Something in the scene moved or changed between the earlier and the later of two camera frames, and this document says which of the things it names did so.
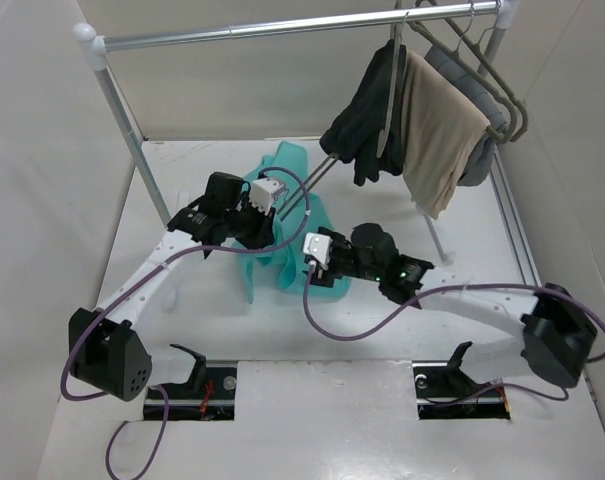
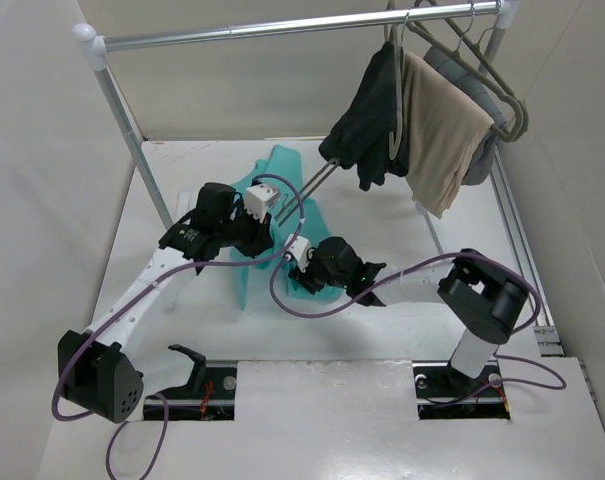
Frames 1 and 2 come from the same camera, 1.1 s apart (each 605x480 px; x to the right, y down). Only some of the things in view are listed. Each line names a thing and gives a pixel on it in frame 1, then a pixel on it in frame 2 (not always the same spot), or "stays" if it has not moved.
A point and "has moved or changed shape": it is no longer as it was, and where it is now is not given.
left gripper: (263, 234) stays
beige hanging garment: (442, 123) stays
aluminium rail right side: (517, 235) stays
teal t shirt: (302, 217) has moved or changed shape
